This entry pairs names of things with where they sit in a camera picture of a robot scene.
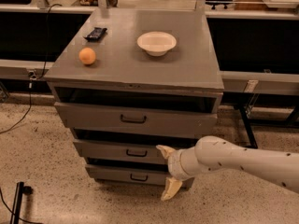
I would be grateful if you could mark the black stand base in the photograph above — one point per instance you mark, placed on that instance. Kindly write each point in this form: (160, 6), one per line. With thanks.
(21, 190)

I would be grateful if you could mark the black table leg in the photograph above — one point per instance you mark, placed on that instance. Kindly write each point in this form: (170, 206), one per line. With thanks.
(252, 140)

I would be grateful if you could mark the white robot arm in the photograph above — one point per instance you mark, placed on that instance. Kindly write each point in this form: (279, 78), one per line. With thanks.
(212, 153)

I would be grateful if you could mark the dark snack bar wrapper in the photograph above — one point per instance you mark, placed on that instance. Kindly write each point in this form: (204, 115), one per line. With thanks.
(96, 34)

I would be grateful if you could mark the grey top drawer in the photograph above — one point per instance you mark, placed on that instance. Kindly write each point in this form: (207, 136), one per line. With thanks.
(119, 119)

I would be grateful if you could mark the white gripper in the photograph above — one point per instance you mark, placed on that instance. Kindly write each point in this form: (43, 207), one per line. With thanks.
(175, 164)

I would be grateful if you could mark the orange fruit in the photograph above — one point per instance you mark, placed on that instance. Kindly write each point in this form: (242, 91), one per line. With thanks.
(87, 56)

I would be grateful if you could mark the grey bottom drawer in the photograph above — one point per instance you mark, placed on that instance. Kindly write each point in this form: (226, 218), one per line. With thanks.
(127, 175)

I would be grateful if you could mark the grey metal drawer cabinet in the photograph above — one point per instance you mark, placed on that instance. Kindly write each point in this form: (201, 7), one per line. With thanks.
(187, 78)

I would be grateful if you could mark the white bowl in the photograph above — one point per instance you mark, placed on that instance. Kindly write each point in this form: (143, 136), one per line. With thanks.
(156, 43)

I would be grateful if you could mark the grey drawer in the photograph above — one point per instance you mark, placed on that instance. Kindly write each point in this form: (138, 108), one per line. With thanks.
(119, 119)
(127, 175)
(143, 150)

